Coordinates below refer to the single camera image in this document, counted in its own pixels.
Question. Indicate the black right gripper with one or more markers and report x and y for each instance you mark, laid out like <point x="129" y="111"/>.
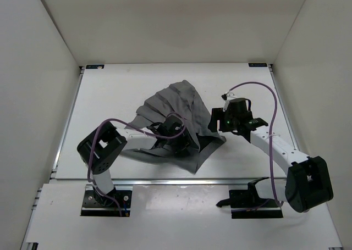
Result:
<point x="217" y="114"/>

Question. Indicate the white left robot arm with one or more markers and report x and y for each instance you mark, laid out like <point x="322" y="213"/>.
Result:
<point x="100" y="149"/>

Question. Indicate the right blue corner label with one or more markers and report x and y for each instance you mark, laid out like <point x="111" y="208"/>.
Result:
<point x="257" y="65"/>

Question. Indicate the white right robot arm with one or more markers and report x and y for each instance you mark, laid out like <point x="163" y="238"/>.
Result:
<point x="307" y="183"/>

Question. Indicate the blue corner label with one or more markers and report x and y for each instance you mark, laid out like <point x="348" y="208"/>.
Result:
<point x="257" y="65"/>
<point x="95" y="66"/>

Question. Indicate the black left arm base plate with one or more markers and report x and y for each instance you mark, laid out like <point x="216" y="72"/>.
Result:
<point x="94" y="204"/>

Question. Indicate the grey pleated skirt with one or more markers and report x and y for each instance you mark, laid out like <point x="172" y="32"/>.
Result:
<point x="177" y="112"/>

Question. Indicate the aluminium front table rail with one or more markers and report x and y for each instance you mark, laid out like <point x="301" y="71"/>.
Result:
<point x="183" y="182"/>

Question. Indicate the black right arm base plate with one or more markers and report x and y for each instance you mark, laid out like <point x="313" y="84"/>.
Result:
<point x="248" y="209"/>

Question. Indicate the left blue corner label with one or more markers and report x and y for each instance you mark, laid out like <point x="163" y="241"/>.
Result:
<point x="95" y="66"/>

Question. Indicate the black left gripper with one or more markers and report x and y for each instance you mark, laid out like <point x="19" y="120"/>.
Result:
<point x="186" y="140"/>

